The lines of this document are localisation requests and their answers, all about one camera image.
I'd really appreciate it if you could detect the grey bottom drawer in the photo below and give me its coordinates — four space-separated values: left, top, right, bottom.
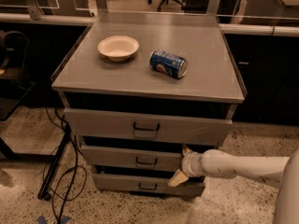
92 173 205 196

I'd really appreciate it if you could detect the grey drawer cabinet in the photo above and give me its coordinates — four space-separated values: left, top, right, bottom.
52 12 246 182

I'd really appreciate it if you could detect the black floor cable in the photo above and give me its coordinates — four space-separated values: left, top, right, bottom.
41 106 89 224

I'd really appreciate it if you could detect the white paper bowl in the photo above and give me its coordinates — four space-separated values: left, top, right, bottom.
97 35 139 62

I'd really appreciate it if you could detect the black stand leg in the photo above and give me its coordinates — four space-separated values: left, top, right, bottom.
37 125 71 201

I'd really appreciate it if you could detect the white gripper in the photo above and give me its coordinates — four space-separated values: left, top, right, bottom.
168 145 204 188

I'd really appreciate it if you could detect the blue floor tape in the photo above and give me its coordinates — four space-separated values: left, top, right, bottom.
36 216 72 224

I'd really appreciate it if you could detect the blue pepsi can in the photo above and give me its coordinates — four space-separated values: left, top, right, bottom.
149 50 188 79

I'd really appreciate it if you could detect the grey drawer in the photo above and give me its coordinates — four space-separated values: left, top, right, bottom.
64 108 232 146
92 173 205 196
81 146 183 172

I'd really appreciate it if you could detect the black chair at left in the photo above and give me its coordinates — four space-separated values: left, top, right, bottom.
0 30 34 121

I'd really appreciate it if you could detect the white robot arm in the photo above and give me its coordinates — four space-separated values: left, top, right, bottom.
168 146 299 224

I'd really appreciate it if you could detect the grey top drawer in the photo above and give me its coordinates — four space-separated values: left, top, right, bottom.
64 108 232 146

